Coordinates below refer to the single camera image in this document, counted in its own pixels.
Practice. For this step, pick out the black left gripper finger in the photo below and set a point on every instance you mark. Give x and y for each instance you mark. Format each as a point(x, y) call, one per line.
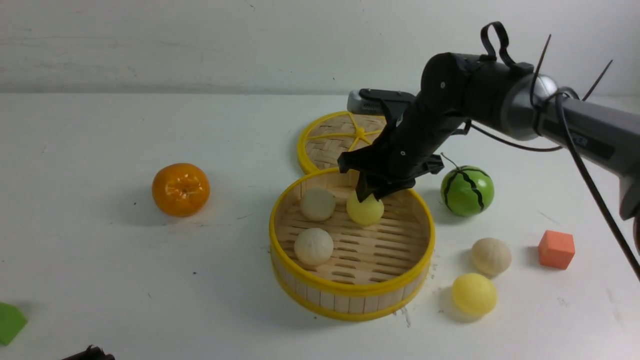
point(91, 353)

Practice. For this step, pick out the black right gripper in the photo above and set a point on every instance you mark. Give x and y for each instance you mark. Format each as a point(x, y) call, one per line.
point(399, 154)

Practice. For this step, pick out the yellow bun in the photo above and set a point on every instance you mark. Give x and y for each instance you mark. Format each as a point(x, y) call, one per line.
point(474, 294)
point(365, 213)

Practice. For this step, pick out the white bun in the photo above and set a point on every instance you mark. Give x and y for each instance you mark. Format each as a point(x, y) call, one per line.
point(491, 256)
point(318, 204)
point(313, 246)

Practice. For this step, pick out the white bun bottom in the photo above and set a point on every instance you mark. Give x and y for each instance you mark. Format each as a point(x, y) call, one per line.
point(313, 246)

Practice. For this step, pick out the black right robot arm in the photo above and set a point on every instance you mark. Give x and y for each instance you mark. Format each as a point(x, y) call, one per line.
point(461, 87)

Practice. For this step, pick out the woven bamboo steamer lid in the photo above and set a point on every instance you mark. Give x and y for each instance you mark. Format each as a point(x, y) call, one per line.
point(326, 138)

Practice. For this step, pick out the bamboo steamer tray yellow rim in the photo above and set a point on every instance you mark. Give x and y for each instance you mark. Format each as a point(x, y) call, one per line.
point(373, 271)

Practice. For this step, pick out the green foam block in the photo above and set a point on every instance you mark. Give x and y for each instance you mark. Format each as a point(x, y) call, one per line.
point(12, 322)

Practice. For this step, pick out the green toy watermelon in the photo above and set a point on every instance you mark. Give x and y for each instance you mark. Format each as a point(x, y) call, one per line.
point(466, 190)

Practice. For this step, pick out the orange toy tangerine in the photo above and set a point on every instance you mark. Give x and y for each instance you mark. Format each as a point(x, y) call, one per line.
point(180, 189)

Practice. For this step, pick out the orange foam cube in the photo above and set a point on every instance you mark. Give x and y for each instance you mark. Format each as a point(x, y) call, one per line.
point(556, 249)

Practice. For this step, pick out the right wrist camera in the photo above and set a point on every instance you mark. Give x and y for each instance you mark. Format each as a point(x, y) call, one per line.
point(389, 104)

